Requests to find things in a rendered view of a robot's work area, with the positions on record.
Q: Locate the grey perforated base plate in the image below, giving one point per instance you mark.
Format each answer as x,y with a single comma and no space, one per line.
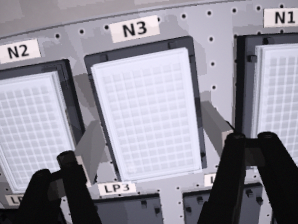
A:
214,26

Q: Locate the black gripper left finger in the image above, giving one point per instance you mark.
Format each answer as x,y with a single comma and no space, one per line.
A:
42,198

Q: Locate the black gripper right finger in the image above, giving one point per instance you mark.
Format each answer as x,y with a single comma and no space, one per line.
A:
277,170

